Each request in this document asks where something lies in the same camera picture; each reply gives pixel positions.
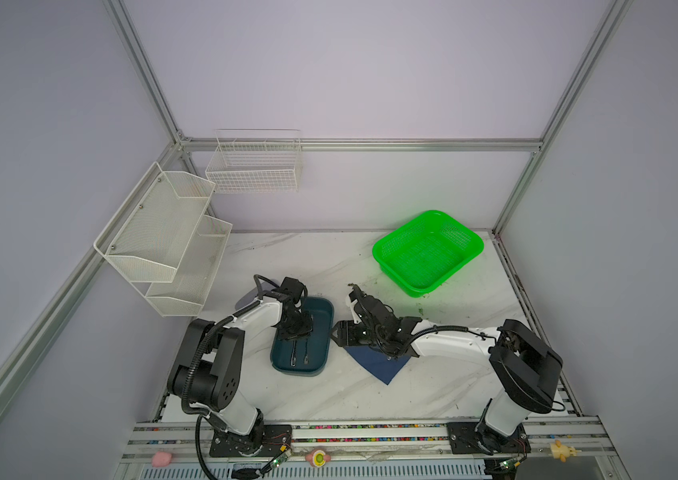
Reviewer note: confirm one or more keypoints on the white mesh two-tier shelf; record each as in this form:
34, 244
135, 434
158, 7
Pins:
165, 243

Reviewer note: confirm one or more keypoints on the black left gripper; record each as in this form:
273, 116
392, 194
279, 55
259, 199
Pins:
305, 330

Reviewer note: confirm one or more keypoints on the pink green round toy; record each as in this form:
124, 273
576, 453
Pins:
318, 458

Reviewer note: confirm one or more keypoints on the teal plastic utensil tray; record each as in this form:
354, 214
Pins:
319, 344

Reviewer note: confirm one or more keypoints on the pink small toy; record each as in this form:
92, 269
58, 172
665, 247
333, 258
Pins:
161, 459

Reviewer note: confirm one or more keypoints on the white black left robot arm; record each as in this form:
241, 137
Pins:
206, 373

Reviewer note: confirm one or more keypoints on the dark blue paper napkin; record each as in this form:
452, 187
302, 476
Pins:
376, 363

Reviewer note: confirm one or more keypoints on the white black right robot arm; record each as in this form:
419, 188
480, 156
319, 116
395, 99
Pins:
528, 369

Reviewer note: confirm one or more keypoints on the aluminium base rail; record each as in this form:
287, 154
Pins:
414, 449

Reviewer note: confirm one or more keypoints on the green perforated plastic basket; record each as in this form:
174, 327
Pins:
426, 251

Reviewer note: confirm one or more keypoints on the grey oval stone pad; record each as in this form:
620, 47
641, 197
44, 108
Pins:
247, 299

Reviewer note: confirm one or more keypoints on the yellow small toy figure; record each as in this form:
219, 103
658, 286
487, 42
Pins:
563, 452

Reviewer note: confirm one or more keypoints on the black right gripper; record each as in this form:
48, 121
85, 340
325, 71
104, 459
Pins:
343, 333

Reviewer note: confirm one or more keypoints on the white wire wall basket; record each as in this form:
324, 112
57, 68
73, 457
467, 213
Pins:
248, 161

